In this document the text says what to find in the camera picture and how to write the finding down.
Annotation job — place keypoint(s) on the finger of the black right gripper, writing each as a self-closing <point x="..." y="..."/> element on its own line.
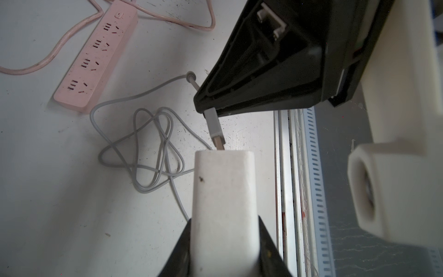
<point x="284" y="55"/>

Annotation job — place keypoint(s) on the pink power strip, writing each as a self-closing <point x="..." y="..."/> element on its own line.
<point x="87" y="78"/>

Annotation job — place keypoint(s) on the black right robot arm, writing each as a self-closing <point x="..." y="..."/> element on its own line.
<point x="397" y="180"/>

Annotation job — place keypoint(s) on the white USB charger block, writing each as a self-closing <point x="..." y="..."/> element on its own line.
<point x="224" y="240"/>

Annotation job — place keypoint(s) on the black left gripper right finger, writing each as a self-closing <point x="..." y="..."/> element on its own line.
<point x="270" y="262"/>

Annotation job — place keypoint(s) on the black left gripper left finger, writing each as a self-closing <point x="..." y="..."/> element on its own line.
<point x="178" y="263"/>

